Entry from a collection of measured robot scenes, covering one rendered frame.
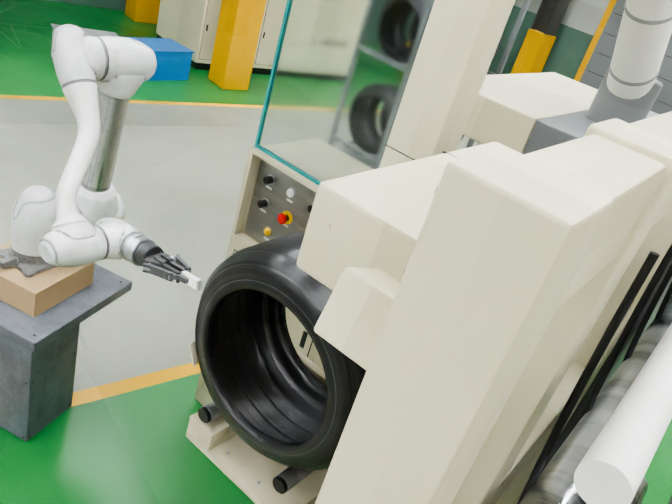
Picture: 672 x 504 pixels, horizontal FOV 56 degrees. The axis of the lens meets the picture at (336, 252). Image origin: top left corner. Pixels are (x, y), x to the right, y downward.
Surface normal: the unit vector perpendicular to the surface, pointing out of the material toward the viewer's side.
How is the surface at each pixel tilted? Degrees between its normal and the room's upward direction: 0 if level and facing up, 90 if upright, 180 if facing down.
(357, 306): 72
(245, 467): 0
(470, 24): 90
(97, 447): 0
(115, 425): 0
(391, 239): 90
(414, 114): 90
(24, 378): 90
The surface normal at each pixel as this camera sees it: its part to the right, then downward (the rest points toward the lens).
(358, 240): -0.61, 0.23
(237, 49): 0.59, 0.53
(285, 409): 0.34, -0.79
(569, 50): -0.76, 0.11
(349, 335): -0.50, -0.04
